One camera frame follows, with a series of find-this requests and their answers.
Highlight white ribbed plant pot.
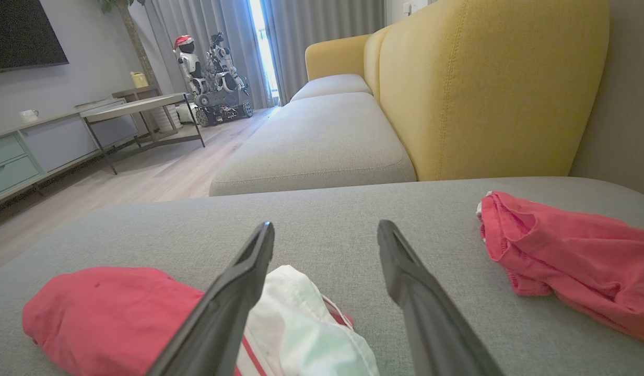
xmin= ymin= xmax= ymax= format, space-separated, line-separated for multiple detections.
xmin=154 ymin=104 xmax=183 ymax=133

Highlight grey curtain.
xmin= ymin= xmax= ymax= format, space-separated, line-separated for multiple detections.
xmin=263 ymin=0 xmax=386 ymax=105

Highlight coffee table with black legs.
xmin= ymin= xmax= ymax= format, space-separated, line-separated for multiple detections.
xmin=79 ymin=92 xmax=206 ymax=175

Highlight narrow yellow sofa backrest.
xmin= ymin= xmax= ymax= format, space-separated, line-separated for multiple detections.
xmin=364 ymin=25 xmax=394 ymax=103

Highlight white robot with red cap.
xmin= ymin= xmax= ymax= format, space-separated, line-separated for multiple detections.
xmin=144 ymin=0 xmax=273 ymax=110

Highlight black wall television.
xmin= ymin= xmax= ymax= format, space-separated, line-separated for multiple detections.
xmin=0 ymin=0 xmax=69 ymax=74

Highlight white robot with red hat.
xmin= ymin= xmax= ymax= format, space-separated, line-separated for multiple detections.
xmin=173 ymin=34 xmax=208 ymax=96

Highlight white and black robot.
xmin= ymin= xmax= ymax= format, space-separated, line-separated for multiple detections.
xmin=206 ymin=31 xmax=249 ymax=95

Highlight long grey TV cabinet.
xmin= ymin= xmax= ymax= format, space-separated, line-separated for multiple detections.
xmin=0 ymin=99 xmax=140 ymax=209

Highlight yellow sofa armrest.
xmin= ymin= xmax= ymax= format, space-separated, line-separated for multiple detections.
xmin=305 ymin=34 xmax=372 ymax=81

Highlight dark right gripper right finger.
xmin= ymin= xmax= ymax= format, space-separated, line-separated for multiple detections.
xmin=377 ymin=219 xmax=506 ymax=376

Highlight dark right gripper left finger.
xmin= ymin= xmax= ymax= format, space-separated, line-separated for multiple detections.
xmin=146 ymin=221 xmax=276 ymax=376

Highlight wide yellow sofa backrest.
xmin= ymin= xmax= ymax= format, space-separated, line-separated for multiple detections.
xmin=378 ymin=0 xmax=611 ymax=182

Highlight indoor tree with thin trunk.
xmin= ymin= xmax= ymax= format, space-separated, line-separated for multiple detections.
xmin=99 ymin=0 xmax=160 ymax=89

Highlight large grey sofa cushion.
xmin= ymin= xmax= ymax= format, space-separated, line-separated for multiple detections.
xmin=0 ymin=177 xmax=644 ymax=376

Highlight green cabinet drawer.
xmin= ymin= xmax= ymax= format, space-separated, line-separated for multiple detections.
xmin=0 ymin=133 xmax=26 ymax=169
xmin=0 ymin=155 xmax=42 ymax=199

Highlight red shorts with white hem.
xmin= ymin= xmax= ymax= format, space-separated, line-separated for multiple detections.
xmin=476 ymin=191 xmax=644 ymax=348

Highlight grey sofa backrest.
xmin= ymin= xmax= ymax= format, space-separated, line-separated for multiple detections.
xmin=569 ymin=0 xmax=644 ymax=200

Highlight light grey sofa seat cushion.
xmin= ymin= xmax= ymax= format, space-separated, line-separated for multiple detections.
xmin=290 ymin=74 xmax=373 ymax=102
xmin=209 ymin=92 xmax=417 ymax=197

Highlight red jersey with white sleeves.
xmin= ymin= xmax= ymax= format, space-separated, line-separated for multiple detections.
xmin=22 ymin=265 xmax=381 ymax=376

